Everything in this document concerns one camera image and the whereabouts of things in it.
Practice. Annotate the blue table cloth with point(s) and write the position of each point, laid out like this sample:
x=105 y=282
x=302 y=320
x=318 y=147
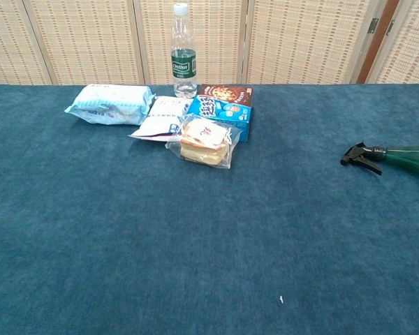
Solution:
x=195 y=227

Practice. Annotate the green spray bottle black trigger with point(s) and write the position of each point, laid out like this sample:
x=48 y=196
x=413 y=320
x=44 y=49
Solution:
x=405 y=158

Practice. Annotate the brown wooden post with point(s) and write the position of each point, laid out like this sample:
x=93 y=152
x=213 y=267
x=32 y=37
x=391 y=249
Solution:
x=377 y=42

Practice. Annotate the black screen hinge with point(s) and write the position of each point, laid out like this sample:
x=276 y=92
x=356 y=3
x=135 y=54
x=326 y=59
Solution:
x=373 y=25

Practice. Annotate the bagged bread slices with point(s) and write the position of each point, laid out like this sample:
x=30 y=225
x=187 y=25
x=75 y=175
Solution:
x=204 y=146

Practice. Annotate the light blue wet wipes pack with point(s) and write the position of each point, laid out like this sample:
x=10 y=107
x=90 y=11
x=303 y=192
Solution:
x=111 y=104

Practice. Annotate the blue cookie box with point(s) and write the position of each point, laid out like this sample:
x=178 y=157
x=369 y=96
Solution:
x=230 y=108

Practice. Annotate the clear water bottle green label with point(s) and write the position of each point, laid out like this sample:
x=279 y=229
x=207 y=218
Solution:
x=184 y=63

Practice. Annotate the woven bamboo folding screen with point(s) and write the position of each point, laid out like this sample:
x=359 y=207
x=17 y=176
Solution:
x=90 y=42

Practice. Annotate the white snack bag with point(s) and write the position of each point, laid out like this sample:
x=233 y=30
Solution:
x=160 y=118

